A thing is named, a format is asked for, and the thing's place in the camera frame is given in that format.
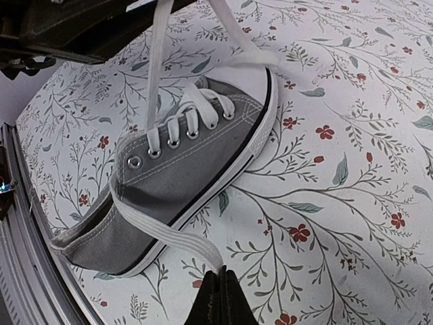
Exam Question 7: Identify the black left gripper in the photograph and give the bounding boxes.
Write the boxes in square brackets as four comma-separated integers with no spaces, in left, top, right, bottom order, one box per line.
[0,0,200,81]

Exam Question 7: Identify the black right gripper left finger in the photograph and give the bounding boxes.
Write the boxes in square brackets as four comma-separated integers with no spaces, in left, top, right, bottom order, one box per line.
[184,271,221,325]

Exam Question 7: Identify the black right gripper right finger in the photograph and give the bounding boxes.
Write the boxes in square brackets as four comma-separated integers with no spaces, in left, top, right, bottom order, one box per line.
[219,265,258,325]

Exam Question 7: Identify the grey canvas sneaker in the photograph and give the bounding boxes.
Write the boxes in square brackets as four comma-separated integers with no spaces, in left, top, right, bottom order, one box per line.
[51,67,278,277]

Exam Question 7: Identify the white shoelace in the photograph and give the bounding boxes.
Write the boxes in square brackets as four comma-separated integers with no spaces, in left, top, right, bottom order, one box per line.
[109,1,280,271]

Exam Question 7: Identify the aluminium front rail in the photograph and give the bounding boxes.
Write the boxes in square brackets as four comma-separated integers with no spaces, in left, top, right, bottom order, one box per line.
[1,124,104,324]

